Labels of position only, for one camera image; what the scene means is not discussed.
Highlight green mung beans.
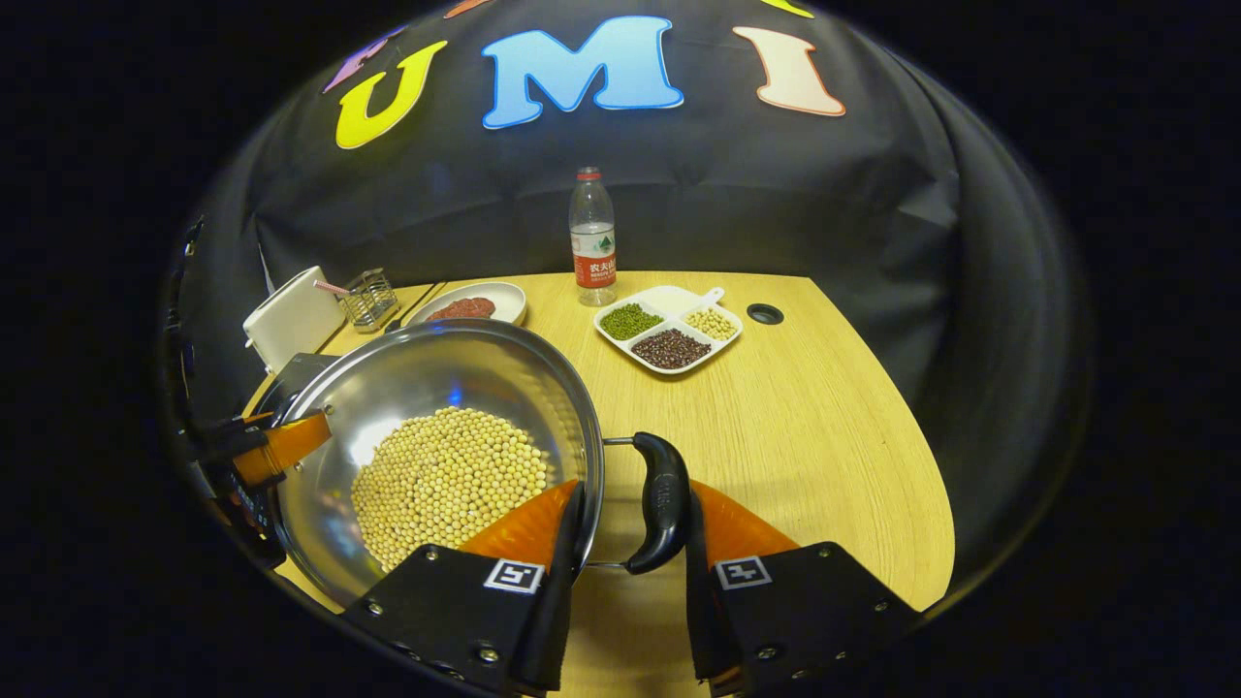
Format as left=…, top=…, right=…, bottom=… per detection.
left=599, top=302, right=666, bottom=341

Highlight brown meat slices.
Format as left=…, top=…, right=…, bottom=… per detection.
left=427, top=297, right=497, bottom=322

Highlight clear water bottle red label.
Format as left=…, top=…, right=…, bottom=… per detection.
left=568, top=167, right=618, bottom=308

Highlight black power cable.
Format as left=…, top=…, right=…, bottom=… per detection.
left=384, top=281, right=449, bottom=335

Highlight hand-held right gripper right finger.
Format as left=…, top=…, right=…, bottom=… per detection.
left=684, top=478, right=922, bottom=697

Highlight white toaster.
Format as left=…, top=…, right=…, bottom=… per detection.
left=242, top=266, right=347, bottom=375

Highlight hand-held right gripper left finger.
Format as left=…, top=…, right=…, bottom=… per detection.
left=339, top=480, right=589, bottom=697

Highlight dark red beans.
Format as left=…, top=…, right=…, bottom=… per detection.
left=630, top=328, right=714, bottom=371

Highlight white divided dish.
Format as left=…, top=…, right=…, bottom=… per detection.
left=593, top=285, right=745, bottom=376

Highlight small portion of yellow beans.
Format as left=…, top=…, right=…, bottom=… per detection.
left=684, top=307, right=738, bottom=341

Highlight white round plate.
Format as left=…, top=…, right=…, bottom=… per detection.
left=400, top=281, right=528, bottom=331

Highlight steel pot with black handle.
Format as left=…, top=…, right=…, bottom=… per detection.
left=274, top=318, right=691, bottom=610

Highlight metal wire basket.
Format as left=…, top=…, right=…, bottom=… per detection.
left=341, top=269, right=400, bottom=333

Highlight pile of soybeans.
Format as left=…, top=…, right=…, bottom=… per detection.
left=351, top=405, right=552, bottom=573

